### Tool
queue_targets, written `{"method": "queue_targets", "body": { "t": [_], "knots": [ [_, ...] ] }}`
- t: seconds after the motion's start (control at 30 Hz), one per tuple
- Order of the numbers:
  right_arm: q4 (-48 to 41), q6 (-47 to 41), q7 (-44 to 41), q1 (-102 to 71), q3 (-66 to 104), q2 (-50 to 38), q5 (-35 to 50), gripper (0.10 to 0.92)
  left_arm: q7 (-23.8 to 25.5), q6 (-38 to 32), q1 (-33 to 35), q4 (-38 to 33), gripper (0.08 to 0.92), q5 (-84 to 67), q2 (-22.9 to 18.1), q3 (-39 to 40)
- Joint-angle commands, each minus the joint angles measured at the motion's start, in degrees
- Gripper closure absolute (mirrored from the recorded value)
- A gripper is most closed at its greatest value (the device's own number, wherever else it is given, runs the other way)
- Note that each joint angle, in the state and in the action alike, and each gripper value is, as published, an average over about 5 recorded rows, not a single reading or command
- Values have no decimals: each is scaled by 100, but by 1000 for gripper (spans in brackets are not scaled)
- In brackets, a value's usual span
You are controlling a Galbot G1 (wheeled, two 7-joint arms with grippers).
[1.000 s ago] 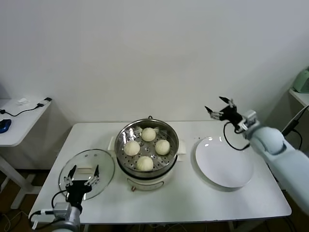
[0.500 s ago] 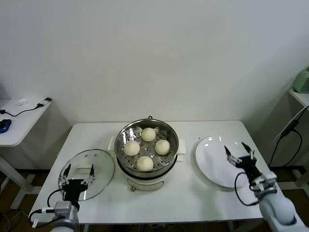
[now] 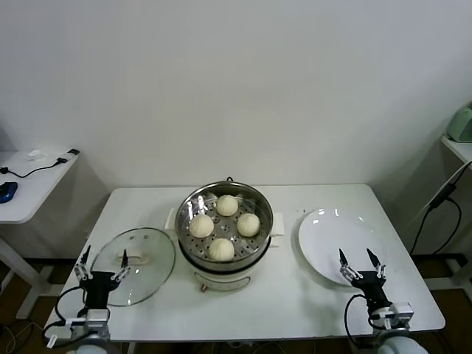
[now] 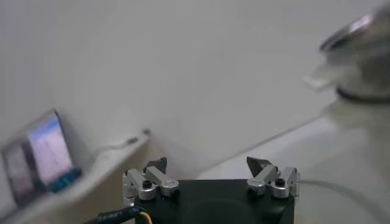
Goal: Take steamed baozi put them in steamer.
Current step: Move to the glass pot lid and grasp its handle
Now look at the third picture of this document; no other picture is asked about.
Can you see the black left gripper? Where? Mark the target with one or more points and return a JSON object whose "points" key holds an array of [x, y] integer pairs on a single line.
{"points": [[97, 289]]}

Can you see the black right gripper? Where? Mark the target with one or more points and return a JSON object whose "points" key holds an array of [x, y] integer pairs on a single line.
{"points": [[370, 287]]}

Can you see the round glass pot lid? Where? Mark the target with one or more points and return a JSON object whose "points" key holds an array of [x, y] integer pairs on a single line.
{"points": [[147, 265]]}

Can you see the white steamed baozi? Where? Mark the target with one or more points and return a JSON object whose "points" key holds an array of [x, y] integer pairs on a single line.
{"points": [[248, 225], [226, 205], [221, 249], [201, 226]]}

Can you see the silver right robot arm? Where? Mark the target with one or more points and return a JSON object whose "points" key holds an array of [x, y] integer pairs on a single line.
{"points": [[400, 341]]}

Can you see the perforated steel steamer basket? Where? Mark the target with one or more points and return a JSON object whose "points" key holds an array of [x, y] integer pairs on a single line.
{"points": [[258, 206]]}

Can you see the round white plate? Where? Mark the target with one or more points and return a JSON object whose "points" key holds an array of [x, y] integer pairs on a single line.
{"points": [[324, 239]]}

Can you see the white side desk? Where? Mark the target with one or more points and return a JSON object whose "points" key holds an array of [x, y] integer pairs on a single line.
{"points": [[33, 191]]}

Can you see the blue computer mouse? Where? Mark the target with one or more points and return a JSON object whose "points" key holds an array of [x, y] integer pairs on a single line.
{"points": [[7, 191]]}

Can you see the small white object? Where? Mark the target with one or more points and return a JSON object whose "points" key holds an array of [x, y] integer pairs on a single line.
{"points": [[34, 154]]}

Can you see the white shelf table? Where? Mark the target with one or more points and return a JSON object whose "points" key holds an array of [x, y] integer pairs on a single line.
{"points": [[459, 149]]}

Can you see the mint green appliance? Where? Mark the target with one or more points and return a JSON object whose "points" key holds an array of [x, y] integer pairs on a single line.
{"points": [[462, 125]]}

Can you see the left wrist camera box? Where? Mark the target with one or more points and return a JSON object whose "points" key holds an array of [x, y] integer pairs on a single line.
{"points": [[94, 317]]}

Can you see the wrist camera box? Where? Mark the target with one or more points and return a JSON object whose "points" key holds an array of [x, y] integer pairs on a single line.
{"points": [[396, 313], [94, 317]]}

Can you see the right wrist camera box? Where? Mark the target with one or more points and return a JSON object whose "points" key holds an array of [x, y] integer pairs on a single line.
{"points": [[396, 313]]}

